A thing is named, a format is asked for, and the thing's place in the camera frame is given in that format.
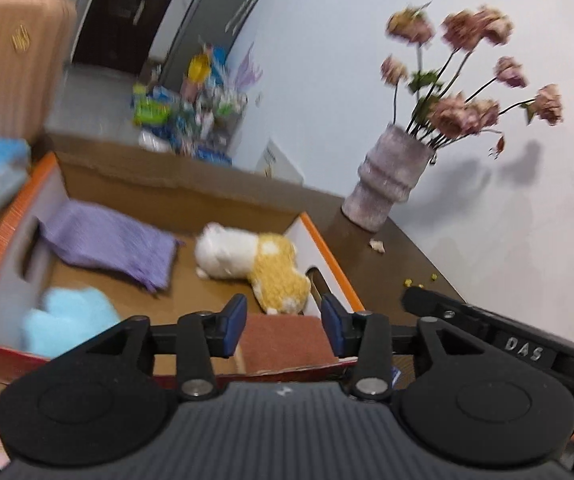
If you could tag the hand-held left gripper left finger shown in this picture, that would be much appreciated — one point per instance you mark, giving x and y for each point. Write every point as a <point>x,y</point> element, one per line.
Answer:
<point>234,325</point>

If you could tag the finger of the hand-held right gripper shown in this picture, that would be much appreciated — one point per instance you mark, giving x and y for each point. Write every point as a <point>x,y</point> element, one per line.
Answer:
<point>437,305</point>

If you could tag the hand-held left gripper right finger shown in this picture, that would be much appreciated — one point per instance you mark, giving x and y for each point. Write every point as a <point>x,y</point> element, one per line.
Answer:
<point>329,325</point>

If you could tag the yellow and white plush toy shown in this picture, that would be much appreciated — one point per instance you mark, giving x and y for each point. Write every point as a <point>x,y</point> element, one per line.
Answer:
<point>262,265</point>

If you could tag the red cardboard box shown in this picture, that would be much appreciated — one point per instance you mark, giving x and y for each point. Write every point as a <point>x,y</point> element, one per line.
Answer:
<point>177,195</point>

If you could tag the purple knitted cloth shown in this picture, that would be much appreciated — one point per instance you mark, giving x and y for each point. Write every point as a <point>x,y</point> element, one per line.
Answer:
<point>107,240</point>

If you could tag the light blue plush toy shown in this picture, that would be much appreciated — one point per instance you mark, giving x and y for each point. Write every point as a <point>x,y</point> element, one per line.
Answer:
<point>69,320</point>

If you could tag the scattered yellow crumbs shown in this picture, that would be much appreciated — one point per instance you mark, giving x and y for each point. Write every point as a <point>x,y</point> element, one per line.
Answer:
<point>419,281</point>

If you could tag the fallen pink petal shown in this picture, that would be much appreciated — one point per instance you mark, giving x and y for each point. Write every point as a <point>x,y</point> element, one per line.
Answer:
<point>377,246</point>

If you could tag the pink textured vase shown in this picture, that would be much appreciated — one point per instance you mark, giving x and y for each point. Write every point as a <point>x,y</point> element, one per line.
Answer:
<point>387,180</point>

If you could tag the pile of household clutter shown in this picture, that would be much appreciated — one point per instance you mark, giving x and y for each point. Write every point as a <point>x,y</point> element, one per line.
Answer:
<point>192,110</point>

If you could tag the dried pink roses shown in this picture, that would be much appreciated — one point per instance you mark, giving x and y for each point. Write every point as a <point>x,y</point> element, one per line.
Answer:
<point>462,85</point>

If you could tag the grey refrigerator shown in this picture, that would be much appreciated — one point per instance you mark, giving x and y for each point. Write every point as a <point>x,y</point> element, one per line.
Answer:
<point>202,25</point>

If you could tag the dark brown entrance door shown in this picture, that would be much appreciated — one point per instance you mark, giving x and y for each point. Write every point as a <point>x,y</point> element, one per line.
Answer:
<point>122,15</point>

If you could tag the pink ribbed suitcase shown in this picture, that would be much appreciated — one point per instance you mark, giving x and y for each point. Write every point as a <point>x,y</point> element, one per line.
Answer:
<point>12,60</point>

